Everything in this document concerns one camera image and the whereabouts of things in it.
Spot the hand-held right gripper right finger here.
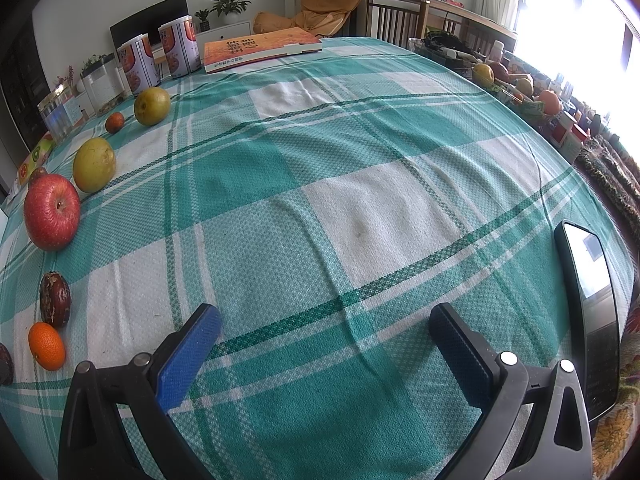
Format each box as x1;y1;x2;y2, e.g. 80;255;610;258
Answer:
429;302;594;480

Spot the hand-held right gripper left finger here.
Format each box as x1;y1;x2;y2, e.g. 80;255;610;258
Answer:
58;303;222;480

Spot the brown pear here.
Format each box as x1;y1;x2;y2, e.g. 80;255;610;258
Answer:
134;87;172;127

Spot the black smartphone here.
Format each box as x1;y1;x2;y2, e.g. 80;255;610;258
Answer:
554;220;621;422

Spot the orange tangerine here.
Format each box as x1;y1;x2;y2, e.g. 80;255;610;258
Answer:
28;322;66;372

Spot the brown-red jujube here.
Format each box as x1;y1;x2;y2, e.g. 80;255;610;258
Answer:
39;271;72;329

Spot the floral cloth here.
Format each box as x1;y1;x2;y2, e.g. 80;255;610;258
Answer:
592;305;640;480

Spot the dark round fruit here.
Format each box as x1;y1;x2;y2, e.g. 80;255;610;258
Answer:
0;343;15;387

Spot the red apple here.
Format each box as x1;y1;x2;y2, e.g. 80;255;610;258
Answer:
23;174;82;252

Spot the green checked tablecloth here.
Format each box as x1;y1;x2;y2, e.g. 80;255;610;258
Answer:
0;36;632;480

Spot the patterned dark cloth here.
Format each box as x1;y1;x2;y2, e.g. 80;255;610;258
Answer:
574;132;640;228

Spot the red and white box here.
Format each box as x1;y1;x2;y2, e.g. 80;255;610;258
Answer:
550;110;591;160

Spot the colourful flat box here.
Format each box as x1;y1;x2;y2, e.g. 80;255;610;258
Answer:
15;132;56;196

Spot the orange fruit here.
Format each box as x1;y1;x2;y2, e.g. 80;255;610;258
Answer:
537;90;564;115

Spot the clear plastic jar gold lid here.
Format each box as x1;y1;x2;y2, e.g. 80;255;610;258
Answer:
37;85;97;142

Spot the clear jar with white label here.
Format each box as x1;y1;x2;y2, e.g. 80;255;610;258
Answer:
80;58;127;114

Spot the white orange-print can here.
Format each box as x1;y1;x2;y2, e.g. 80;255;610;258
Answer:
158;16;205;81
116;34;162;97

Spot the leafy green plant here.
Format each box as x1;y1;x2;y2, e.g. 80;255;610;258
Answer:
81;53;115;72

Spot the orange book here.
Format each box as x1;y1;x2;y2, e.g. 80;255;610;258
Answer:
202;29;323;75

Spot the wooden table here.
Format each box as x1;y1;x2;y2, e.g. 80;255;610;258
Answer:
424;0;519;57

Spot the black television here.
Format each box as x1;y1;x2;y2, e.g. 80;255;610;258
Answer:
109;0;190;54

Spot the wooden chair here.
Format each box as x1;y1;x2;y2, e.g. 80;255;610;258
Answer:
366;0;431;49

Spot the green potted plant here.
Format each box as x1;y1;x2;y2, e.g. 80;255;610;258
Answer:
207;0;255;26

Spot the orange lounge chair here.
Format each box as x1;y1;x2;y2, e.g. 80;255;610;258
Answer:
252;0;362;40

